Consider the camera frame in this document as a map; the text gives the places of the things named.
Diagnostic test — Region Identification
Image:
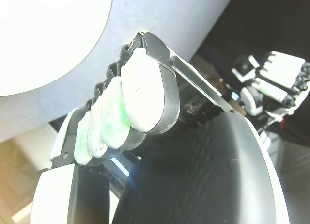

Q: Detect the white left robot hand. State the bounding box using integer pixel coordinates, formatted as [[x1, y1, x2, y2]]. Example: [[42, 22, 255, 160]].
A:
[[30, 32, 290, 224]]

